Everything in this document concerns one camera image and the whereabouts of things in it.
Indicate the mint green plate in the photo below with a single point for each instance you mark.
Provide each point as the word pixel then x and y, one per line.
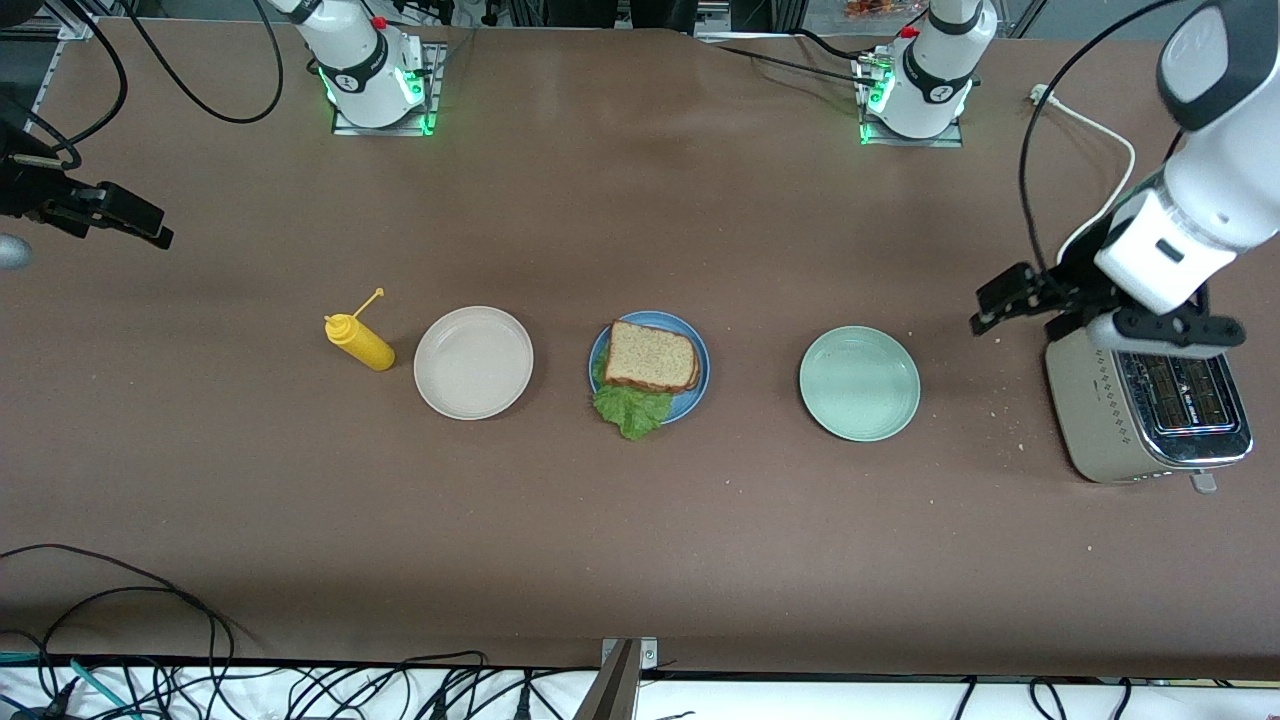
pixel 860 383

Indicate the orange snack packet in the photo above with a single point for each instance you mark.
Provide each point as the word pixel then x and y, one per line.
pixel 875 8

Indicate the brown bread slice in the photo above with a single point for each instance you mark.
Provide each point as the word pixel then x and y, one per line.
pixel 650 355
pixel 694 372

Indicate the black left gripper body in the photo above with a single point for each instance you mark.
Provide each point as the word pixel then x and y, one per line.
pixel 1067 287

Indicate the green lettuce leaf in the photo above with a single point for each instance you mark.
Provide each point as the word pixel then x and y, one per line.
pixel 630 408

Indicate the yellow mustard squeeze bottle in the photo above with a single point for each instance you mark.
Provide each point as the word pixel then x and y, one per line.
pixel 360 342

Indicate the aluminium frame profile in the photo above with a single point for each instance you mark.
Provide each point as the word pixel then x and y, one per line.
pixel 75 20

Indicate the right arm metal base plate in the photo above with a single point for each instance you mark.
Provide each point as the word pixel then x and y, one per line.
pixel 436 90

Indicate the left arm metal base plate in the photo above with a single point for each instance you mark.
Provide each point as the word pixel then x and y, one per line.
pixel 940 142

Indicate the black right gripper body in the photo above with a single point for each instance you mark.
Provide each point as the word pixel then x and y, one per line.
pixel 22 190

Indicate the beige chrome toaster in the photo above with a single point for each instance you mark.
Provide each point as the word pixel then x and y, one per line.
pixel 1100 420

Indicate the beige plate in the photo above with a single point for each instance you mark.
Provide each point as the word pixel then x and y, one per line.
pixel 473 362

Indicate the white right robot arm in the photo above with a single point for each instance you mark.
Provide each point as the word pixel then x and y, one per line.
pixel 360 60

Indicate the metal table edge bracket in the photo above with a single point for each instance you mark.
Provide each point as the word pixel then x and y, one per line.
pixel 612 690

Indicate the blue plate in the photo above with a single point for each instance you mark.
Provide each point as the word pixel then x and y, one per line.
pixel 700 345

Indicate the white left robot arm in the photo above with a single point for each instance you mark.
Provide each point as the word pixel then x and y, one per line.
pixel 1210 190

